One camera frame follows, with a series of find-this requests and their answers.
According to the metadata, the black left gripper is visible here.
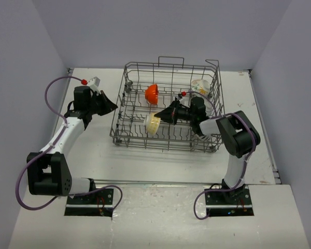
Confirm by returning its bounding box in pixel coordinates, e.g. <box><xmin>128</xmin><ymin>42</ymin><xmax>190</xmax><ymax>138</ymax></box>
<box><xmin>87</xmin><ymin>90</ymin><xmax>117</xmax><ymax>117</ymax></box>

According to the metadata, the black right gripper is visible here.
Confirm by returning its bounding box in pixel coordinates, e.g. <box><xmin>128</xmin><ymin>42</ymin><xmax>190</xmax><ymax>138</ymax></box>
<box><xmin>155</xmin><ymin>100</ymin><xmax>196</xmax><ymax>125</ymax></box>

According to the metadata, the grey wire dish rack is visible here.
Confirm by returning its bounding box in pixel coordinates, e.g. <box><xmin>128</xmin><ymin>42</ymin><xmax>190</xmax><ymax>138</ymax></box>
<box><xmin>109</xmin><ymin>56</ymin><xmax>224</xmax><ymax>153</ymax></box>

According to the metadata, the yellow checkered bowl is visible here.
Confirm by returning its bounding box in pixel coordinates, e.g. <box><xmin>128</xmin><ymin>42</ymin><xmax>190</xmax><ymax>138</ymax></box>
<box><xmin>144</xmin><ymin>113</ymin><xmax>161</xmax><ymax>136</ymax></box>

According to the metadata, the orange bowl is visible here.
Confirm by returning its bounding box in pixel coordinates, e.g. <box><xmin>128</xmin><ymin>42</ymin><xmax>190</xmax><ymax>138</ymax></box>
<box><xmin>145</xmin><ymin>84</ymin><xmax>159</xmax><ymax>105</ymax></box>

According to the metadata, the white blue striped bowl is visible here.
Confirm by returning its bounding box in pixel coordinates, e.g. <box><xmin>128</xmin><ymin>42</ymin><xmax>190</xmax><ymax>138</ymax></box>
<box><xmin>194</xmin><ymin>131</ymin><xmax>211</xmax><ymax>142</ymax></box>

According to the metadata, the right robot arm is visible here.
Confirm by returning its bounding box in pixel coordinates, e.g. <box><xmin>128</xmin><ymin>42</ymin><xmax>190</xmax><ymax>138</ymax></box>
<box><xmin>154</xmin><ymin>96</ymin><xmax>261</xmax><ymax>204</ymax></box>

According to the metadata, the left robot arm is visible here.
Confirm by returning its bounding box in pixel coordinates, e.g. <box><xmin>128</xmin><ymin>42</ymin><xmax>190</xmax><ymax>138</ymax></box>
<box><xmin>27</xmin><ymin>86</ymin><xmax>117</xmax><ymax>204</ymax></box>

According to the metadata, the white floral bowl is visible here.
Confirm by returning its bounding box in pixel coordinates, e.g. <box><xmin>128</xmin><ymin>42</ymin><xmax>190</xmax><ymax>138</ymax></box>
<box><xmin>191</xmin><ymin>79</ymin><xmax>210</xmax><ymax>96</ymax></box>

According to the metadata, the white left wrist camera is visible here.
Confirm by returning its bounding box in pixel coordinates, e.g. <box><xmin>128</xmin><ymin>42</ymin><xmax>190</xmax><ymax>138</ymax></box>
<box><xmin>87</xmin><ymin>77</ymin><xmax>100</xmax><ymax>93</ymax></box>

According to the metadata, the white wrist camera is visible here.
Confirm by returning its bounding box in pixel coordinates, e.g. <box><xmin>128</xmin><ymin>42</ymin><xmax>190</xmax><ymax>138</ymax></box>
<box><xmin>87</xmin><ymin>77</ymin><xmax>100</xmax><ymax>93</ymax></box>
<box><xmin>176</xmin><ymin>91</ymin><xmax>187</xmax><ymax>102</ymax></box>

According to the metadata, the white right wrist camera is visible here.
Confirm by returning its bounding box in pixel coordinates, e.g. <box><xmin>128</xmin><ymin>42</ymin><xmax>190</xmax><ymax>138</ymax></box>
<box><xmin>176</xmin><ymin>91</ymin><xmax>187</xmax><ymax>102</ymax></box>

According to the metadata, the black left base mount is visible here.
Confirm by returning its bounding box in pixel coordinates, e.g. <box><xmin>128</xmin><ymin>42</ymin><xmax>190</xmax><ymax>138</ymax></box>
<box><xmin>64</xmin><ymin>188</ymin><xmax>114</xmax><ymax>217</ymax></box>

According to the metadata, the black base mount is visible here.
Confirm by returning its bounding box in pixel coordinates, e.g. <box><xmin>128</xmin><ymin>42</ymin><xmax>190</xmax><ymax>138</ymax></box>
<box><xmin>204</xmin><ymin>185</ymin><xmax>254</xmax><ymax>217</ymax></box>
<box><xmin>64</xmin><ymin>188</ymin><xmax>114</xmax><ymax>217</ymax></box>

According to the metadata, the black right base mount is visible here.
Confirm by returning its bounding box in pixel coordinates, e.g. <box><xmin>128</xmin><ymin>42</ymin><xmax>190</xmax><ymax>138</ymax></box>
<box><xmin>204</xmin><ymin>185</ymin><xmax>254</xmax><ymax>217</ymax></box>

